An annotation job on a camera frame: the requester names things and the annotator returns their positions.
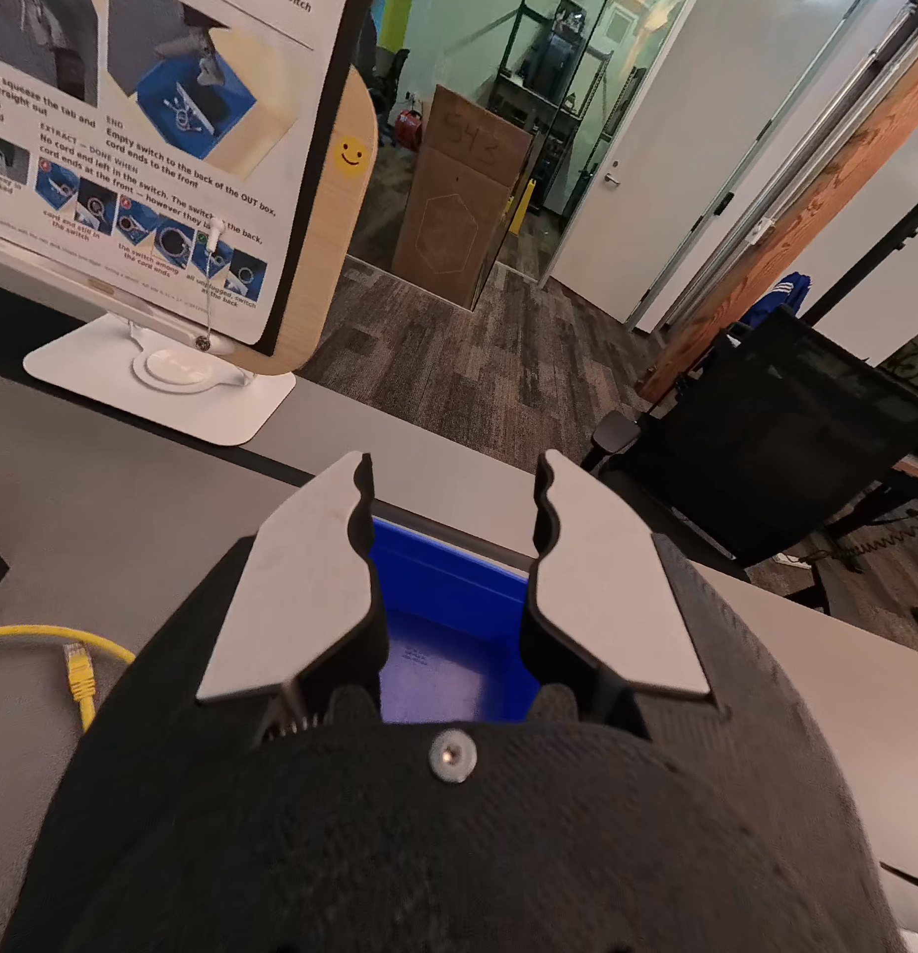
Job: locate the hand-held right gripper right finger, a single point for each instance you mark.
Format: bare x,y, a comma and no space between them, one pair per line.
608,595

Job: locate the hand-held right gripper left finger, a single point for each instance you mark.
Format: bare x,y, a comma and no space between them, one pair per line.
295,595

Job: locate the blue plastic bin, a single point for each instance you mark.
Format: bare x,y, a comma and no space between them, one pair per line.
444,581

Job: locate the white book stand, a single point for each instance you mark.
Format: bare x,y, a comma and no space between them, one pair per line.
228,413

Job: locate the black mesh office chair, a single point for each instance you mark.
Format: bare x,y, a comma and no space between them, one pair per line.
764,447

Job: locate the blue jacket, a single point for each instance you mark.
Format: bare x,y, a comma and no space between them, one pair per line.
783,294

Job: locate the black flat mat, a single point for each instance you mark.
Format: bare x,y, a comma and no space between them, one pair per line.
4,327

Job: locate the yellow floor sign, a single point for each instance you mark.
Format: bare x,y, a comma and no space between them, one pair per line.
522,208

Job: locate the tall cardboard box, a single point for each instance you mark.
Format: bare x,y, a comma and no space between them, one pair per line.
459,208

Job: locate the printed instruction sheet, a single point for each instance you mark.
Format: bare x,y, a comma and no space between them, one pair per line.
205,186

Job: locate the wooden beam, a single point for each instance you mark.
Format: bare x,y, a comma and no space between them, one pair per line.
801,208

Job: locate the yellow smiley sticker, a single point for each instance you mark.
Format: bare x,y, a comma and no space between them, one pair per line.
351,155

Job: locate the white door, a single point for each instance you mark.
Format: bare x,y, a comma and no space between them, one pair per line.
652,149

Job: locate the red canister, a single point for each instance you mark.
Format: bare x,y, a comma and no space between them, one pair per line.
408,128

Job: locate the black metal shelf rack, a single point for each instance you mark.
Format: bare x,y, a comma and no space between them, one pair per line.
559,59

